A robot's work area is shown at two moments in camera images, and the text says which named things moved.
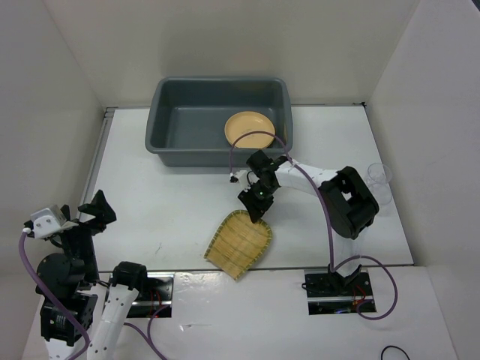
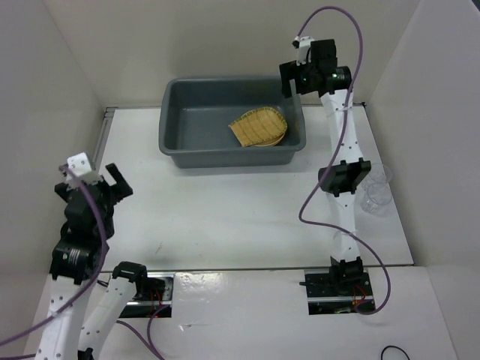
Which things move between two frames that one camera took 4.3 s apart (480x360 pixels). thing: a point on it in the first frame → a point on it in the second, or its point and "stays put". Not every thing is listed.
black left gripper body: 78,231 → 110,215
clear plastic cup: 379,173 stays put
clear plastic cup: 382,193 stays put
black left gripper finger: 100,223 → 119,191
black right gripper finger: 244,197 → 289,71
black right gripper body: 259,190 → 304,82
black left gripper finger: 100,207 → 118,177
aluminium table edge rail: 108,111 stays put
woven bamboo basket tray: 238,244 → 258,126
